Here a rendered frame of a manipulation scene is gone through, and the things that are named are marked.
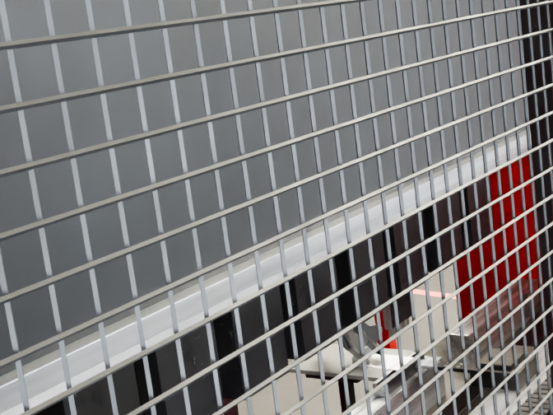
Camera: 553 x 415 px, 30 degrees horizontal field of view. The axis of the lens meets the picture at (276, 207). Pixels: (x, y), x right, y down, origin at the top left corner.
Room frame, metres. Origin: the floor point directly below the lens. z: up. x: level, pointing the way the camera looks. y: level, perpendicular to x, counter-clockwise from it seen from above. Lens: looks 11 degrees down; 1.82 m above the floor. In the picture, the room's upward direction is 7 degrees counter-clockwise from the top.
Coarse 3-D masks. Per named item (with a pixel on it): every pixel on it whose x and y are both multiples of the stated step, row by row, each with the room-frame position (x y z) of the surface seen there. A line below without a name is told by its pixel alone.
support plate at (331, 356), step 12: (324, 348) 2.43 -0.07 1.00; (336, 348) 2.41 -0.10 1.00; (384, 348) 2.37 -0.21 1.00; (312, 360) 2.35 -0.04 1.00; (324, 360) 2.34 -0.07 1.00; (336, 360) 2.33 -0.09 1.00; (348, 360) 2.32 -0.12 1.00; (300, 372) 2.30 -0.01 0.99; (312, 372) 2.28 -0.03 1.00; (324, 372) 2.26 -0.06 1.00; (336, 372) 2.25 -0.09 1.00; (348, 372) 2.24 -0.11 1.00; (360, 372) 2.23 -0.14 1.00; (372, 372) 2.22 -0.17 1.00
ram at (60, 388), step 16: (352, 240) 2.04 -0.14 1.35; (320, 256) 1.93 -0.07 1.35; (288, 272) 1.84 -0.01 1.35; (256, 288) 1.75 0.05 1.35; (224, 304) 1.67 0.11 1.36; (192, 320) 1.60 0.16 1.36; (160, 336) 1.54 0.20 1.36; (128, 352) 1.48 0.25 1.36; (96, 368) 1.42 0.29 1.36; (64, 384) 1.37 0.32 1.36; (32, 400) 1.32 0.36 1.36
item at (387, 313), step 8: (408, 296) 2.27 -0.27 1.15; (392, 304) 2.21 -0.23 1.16; (400, 304) 2.24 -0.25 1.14; (408, 304) 2.27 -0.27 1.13; (384, 312) 2.21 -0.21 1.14; (392, 312) 2.20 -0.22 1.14; (400, 312) 2.23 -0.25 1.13; (408, 312) 2.27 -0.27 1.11; (384, 320) 2.21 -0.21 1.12; (392, 320) 2.20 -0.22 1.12; (400, 320) 2.23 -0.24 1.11; (408, 320) 2.28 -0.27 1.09; (384, 328) 2.21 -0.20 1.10; (392, 328) 2.20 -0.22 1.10; (400, 328) 2.25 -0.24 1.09
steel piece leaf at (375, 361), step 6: (366, 348) 2.33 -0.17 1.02; (378, 354) 2.33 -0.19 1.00; (384, 354) 2.32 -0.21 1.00; (354, 360) 2.28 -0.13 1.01; (372, 360) 2.29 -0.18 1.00; (378, 360) 2.29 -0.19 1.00; (390, 360) 2.28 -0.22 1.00; (396, 360) 2.27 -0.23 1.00; (360, 366) 2.26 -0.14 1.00; (366, 366) 2.25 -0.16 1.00; (372, 366) 2.25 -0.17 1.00; (378, 366) 2.24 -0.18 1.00; (390, 366) 2.23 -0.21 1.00
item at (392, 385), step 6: (414, 354) 2.30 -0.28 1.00; (408, 366) 2.23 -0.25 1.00; (414, 366) 2.25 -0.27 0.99; (390, 372) 2.20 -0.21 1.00; (408, 372) 2.23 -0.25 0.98; (414, 372) 2.25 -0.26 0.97; (396, 378) 2.18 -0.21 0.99; (408, 378) 2.23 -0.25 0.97; (378, 384) 2.15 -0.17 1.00; (390, 384) 2.16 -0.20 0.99; (396, 384) 2.18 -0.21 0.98; (378, 390) 2.15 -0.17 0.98; (390, 390) 2.15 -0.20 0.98; (384, 396) 2.14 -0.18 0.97
